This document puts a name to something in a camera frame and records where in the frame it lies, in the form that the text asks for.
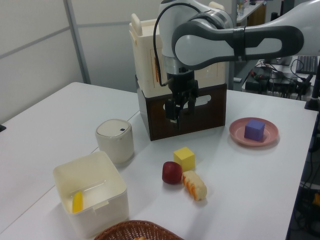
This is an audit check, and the black keyboard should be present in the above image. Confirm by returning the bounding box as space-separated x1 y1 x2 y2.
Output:
295 55 320 75

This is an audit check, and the red toy apple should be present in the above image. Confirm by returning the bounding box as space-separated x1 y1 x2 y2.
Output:
161 161 183 185

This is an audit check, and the yellow cube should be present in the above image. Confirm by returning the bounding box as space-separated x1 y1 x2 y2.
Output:
173 146 196 172

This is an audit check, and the wooden background desk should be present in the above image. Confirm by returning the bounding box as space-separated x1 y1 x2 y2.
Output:
234 0 267 27

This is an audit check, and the brown wicker basket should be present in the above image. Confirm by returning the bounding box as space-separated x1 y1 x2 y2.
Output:
93 219 185 240

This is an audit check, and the black monitor stand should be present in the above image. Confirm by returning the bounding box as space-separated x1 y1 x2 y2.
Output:
304 72 320 111

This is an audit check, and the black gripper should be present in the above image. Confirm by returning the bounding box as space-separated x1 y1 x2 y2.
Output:
165 70 200 130

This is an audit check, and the toy bread with orange stripes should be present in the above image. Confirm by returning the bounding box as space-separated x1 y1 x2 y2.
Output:
181 170 208 202

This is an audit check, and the white square plastic container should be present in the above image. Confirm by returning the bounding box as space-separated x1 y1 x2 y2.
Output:
52 150 130 239

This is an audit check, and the cream toy cabinet with handles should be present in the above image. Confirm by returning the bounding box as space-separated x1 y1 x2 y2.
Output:
129 1 228 98

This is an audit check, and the yellow toy banana slice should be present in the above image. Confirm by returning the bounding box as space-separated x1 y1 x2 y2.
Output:
72 191 84 214

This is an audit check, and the purple cube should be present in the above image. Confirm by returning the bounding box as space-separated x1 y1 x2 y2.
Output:
243 119 266 143

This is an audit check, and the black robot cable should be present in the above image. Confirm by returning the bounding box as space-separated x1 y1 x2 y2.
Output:
152 2 205 87

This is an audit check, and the grey metal partition post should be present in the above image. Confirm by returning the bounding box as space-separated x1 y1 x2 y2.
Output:
63 0 92 85

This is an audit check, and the black electronics with cables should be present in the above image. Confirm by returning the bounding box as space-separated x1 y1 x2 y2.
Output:
244 65 315 100

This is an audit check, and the pink plate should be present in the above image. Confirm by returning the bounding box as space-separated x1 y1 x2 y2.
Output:
228 117 279 147

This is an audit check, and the dark brown wooden crate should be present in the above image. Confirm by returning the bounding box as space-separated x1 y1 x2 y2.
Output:
137 83 228 142

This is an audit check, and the white round lidded canister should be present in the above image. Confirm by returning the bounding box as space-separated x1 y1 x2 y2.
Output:
95 119 135 165

